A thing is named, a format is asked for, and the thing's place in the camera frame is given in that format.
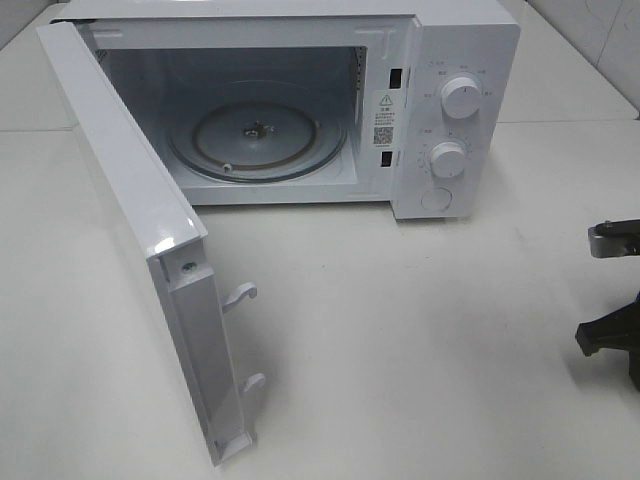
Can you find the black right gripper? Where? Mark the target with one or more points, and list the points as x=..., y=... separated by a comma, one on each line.
x=618, y=330

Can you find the round door release button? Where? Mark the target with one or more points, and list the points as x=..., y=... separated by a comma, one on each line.
x=436, y=199

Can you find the white microwave door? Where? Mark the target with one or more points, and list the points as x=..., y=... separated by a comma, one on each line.
x=157, y=226

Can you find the white timer knob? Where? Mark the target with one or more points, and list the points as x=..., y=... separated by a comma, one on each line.
x=447, y=160

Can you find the white power knob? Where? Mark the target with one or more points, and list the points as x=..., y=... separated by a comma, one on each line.
x=461, y=96

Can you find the white microwave oven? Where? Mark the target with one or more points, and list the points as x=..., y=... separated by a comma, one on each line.
x=290, y=102

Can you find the glass turntable plate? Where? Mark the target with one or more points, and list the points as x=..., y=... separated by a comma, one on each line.
x=256, y=142

